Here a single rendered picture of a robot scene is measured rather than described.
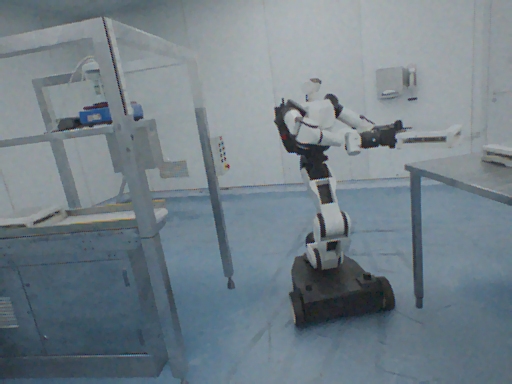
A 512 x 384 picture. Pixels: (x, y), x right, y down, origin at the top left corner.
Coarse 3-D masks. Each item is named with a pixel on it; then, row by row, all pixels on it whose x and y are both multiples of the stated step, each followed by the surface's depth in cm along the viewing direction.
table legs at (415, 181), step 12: (420, 180) 189; (420, 192) 190; (420, 204) 192; (420, 216) 194; (420, 228) 195; (420, 240) 197; (420, 252) 199; (420, 264) 201; (420, 276) 203; (420, 288) 205; (420, 300) 207
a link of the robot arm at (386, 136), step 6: (390, 126) 172; (372, 132) 173; (378, 132) 177; (384, 132) 173; (390, 132) 172; (372, 138) 172; (378, 138) 172; (384, 138) 173; (390, 138) 173; (372, 144) 173; (378, 144) 173; (384, 144) 174; (390, 144) 174
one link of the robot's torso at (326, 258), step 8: (320, 240) 201; (328, 240) 201; (336, 240) 201; (344, 240) 202; (320, 248) 204; (328, 248) 215; (336, 248) 214; (320, 256) 218; (328, 256) 216; (336, 256) 216; (320, 264) 219; (328, 264) 220; (336, 264) 221
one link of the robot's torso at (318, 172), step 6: (300, 156) 225; (306, 156) 213; (312, 156) 210; (318, 156) 210; (324, 156) 208; (300, 162) 228; (306, 162) 211; (312, 162) 209; (318, 162) 209; (300, 168) 231; (318, 168) 210; (312, 174) 210; (318, 174) 211; (324, 174) 211
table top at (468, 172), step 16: (432, 160) 190; (448, 160) 185; (464, 160) 180; (480, 160) 175; (432, 176) 166; (448, 176) 155; (464, 176) 152; (480, 176) 149; (496, 176) 145; (480, 192) 135; (496, 192) 127
